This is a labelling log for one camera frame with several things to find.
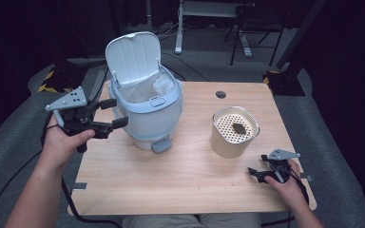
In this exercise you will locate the white bin liner bag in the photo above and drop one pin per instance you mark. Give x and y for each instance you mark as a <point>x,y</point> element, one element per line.
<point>163,85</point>

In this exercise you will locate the beige container with perforated strainer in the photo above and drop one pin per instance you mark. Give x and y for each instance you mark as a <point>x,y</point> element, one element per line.
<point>226,145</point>

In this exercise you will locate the dark clump of dregs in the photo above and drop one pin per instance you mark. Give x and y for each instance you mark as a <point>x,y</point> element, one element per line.
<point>239,128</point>

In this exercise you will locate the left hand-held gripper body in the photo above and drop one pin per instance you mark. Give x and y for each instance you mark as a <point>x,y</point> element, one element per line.
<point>76,118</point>

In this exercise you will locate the black stand base yellow stripes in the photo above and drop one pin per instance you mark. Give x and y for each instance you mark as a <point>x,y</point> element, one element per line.
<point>61,79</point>

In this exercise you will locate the white and blue pedal bin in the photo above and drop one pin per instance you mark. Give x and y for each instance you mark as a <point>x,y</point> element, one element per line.
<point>152,123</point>

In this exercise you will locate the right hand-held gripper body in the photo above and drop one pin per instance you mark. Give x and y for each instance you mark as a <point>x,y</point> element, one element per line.
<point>280,166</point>

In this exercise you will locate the black stand with slanted pole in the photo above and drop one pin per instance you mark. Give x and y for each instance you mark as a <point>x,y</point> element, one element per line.
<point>286,80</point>

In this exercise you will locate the white desk frame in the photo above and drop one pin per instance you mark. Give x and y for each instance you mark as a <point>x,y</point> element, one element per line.
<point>180,31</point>

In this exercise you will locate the person's left hand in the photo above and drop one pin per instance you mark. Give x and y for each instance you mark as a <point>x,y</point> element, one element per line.
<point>60,145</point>

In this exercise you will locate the person's right hand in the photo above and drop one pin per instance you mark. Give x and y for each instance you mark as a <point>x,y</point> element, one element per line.
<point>293,190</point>

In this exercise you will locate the grey tape piece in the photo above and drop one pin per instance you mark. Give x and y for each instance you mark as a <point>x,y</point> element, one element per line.
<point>80,186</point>
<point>308,177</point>

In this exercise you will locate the black metal chair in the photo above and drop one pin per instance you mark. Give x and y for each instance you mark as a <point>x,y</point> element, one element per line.
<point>256,22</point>

